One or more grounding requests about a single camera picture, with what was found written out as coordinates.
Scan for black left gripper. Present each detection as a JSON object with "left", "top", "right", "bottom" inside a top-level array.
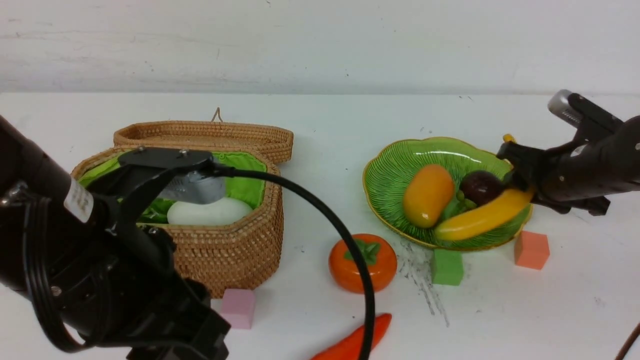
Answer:
[{"left": 30, "top": 220, "right": 231, "bottom": 360}]

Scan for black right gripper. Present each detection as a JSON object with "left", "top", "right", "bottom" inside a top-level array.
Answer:
[{"left": 496, "top": 116, "right": 640, "bottom": 216}]

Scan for yellow toy banana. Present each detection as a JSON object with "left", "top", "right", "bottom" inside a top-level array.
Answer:
[{"left": 434, "top": 187, "right": 535, "bottom": 242}]

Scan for dark purple toy mangosteen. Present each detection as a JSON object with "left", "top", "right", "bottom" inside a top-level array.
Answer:
[{"left": 442, "top": 170, "right": 506, "bottom": 219}]

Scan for orange yellow toy mango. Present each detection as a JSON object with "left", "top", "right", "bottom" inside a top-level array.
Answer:
[{"left": 402, "top": 164, "right": 455, "bottom": 229}]

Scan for white toy radish green leaves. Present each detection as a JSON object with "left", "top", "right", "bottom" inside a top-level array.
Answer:
[{"left": 138, "top": 197, "right": 253, "bottom": 227}]

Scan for orange toy persimmon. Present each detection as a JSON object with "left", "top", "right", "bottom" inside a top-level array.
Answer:
[{"left": 328, "top": 234, "right": 398, "bottom": 294}]

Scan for orange toy carrot green leaves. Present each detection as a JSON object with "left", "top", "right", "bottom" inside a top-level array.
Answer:
[{"left": 311, "top": 313, "right": 393, "bottom": 360}]

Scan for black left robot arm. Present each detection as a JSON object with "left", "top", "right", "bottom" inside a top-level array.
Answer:
[{"left": 1, "top": 119, "right": 236, "bottom": 360}]

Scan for salmon pink foam cube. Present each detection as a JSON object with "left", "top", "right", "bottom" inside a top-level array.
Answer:
[{"left": 514, "top": 231, "right": 550, "bottom": 271}]

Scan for light pink foam cube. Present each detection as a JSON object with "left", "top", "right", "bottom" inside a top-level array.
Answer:
[{"left": 219, "top": 288, "right": 256, "bottom": 330}]

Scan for green foam cube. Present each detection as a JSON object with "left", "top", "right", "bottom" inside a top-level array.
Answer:
[{"left": 430, "top": 249, "right": 465, "bottom": 287}]

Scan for green leaf-shaped glass plate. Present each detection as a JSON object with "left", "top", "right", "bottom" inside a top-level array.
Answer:
[{"left": 362, "top": 136, "right": 534, "bottom": 252}]

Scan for woven wicker basket green lining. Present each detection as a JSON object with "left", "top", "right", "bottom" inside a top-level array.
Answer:
[{"left": 71, "top": 145, "right": 285, "bottom": 299}]

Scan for woven wicker basket lid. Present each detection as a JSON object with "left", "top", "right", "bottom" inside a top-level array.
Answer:
[{"left": 113, "top": 108, "right": 294, "bottom": 164}]

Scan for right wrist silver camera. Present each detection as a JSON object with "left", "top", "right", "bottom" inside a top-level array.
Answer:
[{"left": 547, "top": 89, "right": 625, "bottom": 143}]

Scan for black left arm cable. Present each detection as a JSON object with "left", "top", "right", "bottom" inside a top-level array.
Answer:
[{"left": 210, "top": 162, "right": 377, "bottom": 360}]

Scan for brown cable at right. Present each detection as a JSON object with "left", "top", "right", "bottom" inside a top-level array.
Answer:
[{"left": 614, "top": 322, "right": 640, "bottom": 360}]

